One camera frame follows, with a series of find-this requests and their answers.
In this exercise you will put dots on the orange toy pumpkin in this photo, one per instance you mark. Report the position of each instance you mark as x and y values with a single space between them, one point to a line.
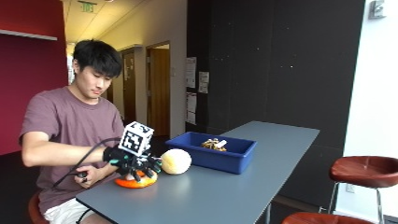
139 183

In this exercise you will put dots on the cream round melon toy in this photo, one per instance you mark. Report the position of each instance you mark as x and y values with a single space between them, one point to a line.
176 161

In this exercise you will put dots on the white marker cube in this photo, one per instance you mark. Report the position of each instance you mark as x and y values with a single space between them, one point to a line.
136 139

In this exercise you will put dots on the blue plastic bin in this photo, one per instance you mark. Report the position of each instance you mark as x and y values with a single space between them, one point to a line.
216 160

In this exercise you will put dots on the brown and white toy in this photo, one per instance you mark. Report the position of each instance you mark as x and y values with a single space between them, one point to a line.
212 145

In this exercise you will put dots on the the person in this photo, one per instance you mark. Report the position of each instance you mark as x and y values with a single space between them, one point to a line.
71 121

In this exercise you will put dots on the white paper notice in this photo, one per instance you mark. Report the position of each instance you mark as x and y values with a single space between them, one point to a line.
191 108
204 82
191 72

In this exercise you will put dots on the wooden door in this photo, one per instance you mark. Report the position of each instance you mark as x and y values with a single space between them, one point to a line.
160 93
130 87

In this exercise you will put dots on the metal table leg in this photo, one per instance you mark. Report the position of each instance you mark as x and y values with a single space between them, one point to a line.
268 214

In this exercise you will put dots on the green exit sign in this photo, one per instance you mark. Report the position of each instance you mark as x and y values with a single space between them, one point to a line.
87 6

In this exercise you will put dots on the white wall shelf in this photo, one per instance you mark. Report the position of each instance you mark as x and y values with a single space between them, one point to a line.
27 34

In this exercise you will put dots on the white wall outlet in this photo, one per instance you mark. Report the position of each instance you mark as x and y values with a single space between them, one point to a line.
350 188

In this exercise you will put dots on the grey wall device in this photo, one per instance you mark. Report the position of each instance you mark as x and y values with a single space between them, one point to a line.
377 8

